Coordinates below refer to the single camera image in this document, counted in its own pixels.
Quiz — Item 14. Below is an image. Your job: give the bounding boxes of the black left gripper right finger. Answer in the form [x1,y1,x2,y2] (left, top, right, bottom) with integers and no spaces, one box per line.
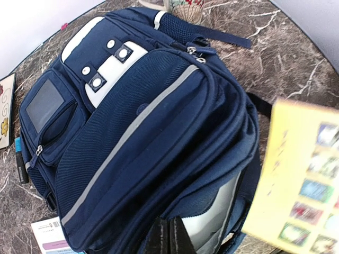
[169,216,196,254]

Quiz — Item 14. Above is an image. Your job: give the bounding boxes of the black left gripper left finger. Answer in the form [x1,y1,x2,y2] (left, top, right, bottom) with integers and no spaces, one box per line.
[144,218,170,254]

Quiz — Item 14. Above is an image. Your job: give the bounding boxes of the dog reader book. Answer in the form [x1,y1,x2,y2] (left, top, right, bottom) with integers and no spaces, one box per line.
[31,217,74,254]

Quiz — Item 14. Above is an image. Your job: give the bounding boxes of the yellow paperback book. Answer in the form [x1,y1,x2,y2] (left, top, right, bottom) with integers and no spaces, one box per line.
[242,99,338,253]

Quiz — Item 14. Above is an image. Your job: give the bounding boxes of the navy blue student backpack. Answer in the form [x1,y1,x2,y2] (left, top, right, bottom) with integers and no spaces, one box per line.
[19,7,272,253]

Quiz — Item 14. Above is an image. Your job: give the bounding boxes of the blue cap black marker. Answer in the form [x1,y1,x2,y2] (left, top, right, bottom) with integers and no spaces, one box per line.
[14,137,29,184]

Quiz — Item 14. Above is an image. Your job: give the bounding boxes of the square floral plate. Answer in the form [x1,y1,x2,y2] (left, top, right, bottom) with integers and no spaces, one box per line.
[0,73,16,150]

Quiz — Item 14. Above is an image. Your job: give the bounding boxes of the cream floral mug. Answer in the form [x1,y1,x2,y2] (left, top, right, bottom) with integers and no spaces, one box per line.
[138,0,205,24]

